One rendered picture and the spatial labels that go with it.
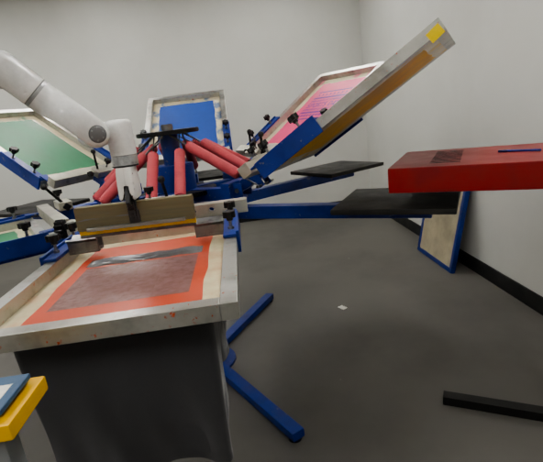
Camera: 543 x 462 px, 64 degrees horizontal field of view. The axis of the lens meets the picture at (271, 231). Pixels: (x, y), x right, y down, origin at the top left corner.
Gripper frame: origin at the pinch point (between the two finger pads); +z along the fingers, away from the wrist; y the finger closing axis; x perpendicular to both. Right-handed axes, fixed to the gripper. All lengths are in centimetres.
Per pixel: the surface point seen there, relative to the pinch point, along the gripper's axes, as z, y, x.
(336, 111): -24, -19, 69
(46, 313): 14.2, 35.4, -16.0
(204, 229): 8.9, -6.3, 19.3
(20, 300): 12.6, 28.1, -24.9
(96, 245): 9.6, -6.2, -15.8
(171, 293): 13.9, 34.2, 13.4
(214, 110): -33, -204, 20
